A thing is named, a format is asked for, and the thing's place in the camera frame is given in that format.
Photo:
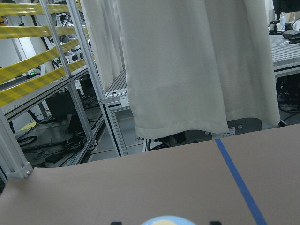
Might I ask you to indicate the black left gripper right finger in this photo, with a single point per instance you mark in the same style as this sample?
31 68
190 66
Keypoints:
215 223

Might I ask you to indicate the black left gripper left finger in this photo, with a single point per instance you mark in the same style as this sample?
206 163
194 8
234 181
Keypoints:
116 223

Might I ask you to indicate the blue service bell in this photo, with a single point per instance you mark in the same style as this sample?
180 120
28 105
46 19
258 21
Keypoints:
168 220

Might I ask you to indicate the white curtain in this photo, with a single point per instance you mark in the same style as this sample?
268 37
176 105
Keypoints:
190 64

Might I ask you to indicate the aluminium profile table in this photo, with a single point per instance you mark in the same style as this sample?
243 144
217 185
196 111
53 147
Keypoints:
285 56

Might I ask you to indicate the yellow black hazard tape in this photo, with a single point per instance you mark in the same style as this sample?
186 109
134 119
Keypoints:
7 73

